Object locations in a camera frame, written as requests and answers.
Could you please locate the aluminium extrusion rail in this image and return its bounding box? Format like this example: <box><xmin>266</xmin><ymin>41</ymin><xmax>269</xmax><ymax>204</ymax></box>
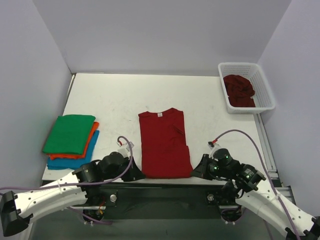
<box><xmin>270</xmin><ymin>186</ymin><xmax>296</xmax><ymax>206</ymax></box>

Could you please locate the white plastic basket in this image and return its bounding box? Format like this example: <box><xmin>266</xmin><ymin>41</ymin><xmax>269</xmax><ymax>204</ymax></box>
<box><xmin>218</xmin><ymin>62</ymin><xmax>276</xmax><ymax>114</ymax></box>

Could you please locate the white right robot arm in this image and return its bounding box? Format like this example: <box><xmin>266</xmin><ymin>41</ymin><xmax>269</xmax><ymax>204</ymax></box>
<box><xmin>191</xmin><ymin>148</ymin><xmax>320</xmax><ymax>240</ymax></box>

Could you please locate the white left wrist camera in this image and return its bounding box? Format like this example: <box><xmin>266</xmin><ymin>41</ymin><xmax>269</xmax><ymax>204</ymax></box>
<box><xmin>117</xmin><ymin>141</ymin><xmax>134</xmax><ymax>158</ymax></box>

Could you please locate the orange folded t shirt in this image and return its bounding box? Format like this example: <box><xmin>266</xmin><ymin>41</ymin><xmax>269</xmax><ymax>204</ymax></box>
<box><xmin>49</xmin><ymin>121</ymin><xmax>100</xmax><ymax>161</ymax></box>

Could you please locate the blue folded t shirt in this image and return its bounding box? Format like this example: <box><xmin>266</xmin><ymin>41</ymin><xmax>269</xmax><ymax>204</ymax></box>
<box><xmin>47</xmin><ymin>130</ymin><xmax>100</xmax><ymax>170</ymax></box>

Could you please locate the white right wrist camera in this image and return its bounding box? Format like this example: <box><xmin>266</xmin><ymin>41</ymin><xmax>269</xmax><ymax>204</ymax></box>
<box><xmin>208</xmin><ymin>141</ymin><xmax>222</xmax><ymax>159</ymax></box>

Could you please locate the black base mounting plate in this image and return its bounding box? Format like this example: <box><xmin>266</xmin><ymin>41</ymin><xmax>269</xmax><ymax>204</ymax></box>
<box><xmin>80</xmin><ymin>182</ymin><xmax>244</xmax><ymax>221</ymax></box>

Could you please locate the dark red crumpled shirt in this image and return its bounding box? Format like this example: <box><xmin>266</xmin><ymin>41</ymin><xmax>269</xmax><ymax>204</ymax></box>
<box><xmin>223</xmin><ymin>74</ymin><xmax>256</xmax><ymax>108</ymax></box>

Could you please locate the green folded t shirt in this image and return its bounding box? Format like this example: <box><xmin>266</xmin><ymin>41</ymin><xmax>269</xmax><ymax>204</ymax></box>
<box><xmin>42</xmin><ymin>114</ymin><xmax>96</xmax><ymax>155</ymax></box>

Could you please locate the red t shirt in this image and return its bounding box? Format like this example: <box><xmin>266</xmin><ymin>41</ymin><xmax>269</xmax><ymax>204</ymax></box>
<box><xmin>138</xmin><ymin>108</ymin><xmax>193</xmax><ymax>179</ymax></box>

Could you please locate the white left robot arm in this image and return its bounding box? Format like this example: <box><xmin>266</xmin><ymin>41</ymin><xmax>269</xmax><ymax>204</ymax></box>
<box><xmin>0</xmin><ymin>152</ymin><xmax>146</xmax><ymax>237</ymax></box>

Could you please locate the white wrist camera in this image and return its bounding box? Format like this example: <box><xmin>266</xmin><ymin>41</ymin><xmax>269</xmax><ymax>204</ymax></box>
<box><xmin>208</xmin><ymin>141</ymin><xmax>222</xmax><ymax>159</ymax></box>
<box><xmin>117</xmin><ymin>141</ymin><xmax>134</xmax><ymax>158</ymax></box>

